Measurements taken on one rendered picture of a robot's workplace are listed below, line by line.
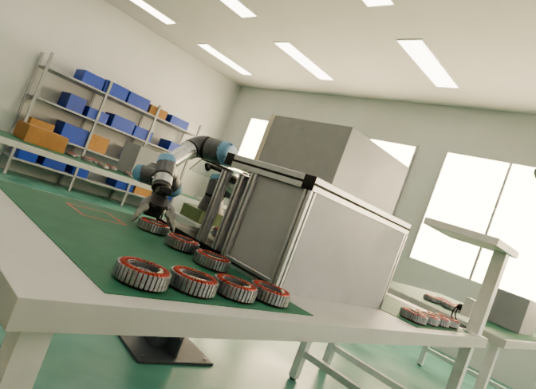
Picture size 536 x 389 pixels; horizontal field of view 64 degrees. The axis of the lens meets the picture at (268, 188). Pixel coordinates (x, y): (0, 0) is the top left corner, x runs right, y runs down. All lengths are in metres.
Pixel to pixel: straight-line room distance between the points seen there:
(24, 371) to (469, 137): 6.36
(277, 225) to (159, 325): 0.65
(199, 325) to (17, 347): 0.30
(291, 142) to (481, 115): 5.41
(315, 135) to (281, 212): 0.31
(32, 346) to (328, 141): 1.04
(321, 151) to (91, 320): 0.96
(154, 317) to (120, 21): 8.11
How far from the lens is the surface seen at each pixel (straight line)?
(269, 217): 1.39
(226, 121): 10.01
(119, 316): 0.77
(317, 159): 1.46
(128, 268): 0.86
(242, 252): 1.44
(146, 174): 1.87
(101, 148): 8.09
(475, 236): 2.18
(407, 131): 7.13
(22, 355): 0.78
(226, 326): 0.92
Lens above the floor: 0.99
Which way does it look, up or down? 2 degrees up
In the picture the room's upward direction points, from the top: 21 degrees clockwise
